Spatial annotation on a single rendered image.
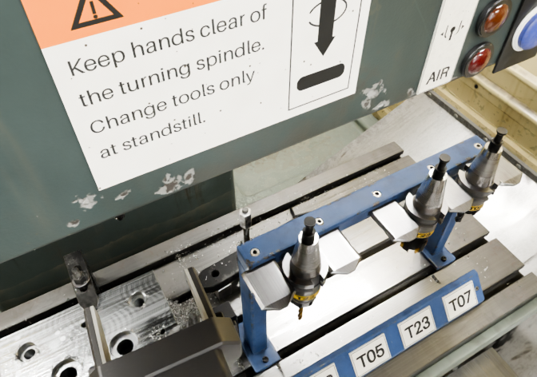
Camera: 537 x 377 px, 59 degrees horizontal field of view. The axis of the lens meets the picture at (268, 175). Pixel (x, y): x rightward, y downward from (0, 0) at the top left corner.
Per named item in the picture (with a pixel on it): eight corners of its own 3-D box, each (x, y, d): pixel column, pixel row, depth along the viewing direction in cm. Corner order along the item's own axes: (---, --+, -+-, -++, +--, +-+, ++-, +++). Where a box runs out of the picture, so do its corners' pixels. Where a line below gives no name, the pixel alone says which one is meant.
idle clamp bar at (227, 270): (308, 247, 106) (311, 230, 101) (206, 308, 97) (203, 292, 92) (295, 232, 109) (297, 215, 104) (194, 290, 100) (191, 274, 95)
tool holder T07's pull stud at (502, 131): (491, 141, 73) (499, 125, 70) (502, 148, 72) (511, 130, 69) (485, 147, 72) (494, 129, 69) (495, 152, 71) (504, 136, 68)
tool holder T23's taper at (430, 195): (427, 188, 75) (439, 159, 70) (447, 208, 73) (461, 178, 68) (406, 199, 74) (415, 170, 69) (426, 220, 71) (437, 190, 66)
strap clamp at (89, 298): (113, 328, 94) (93, 291, 83) (97, 336, 93) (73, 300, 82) (94, 276, 102) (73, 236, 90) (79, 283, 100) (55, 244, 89)
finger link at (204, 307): (187, 283, 45) (211, 342, 41) (182, 265, 42) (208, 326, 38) (204, 276, 45) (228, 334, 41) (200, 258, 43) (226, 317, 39)
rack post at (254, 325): (280, 360, 90) (285, 281, 68) (256, 375, 88) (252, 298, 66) (256, 316, 96) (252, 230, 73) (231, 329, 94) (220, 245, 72)
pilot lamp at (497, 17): (504, 31, 31) (517, -1, 30) (479, 40, 31) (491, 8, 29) (497, 26, 32) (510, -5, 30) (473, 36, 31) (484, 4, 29)
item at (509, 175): (527, 180, 79) (529, 176, 78) (504, 192, 77) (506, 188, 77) (495, 152, 83) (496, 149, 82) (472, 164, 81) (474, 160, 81)
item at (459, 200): (479, 205, 75) (480, 202, 75) (453, 219, 74) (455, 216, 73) (447, 176, 79) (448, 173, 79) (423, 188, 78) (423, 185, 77)
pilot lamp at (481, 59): (487, 71, 34) (499, 44, 32) (464, 81, 33) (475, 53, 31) (481, 67, 34) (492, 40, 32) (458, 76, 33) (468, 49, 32)
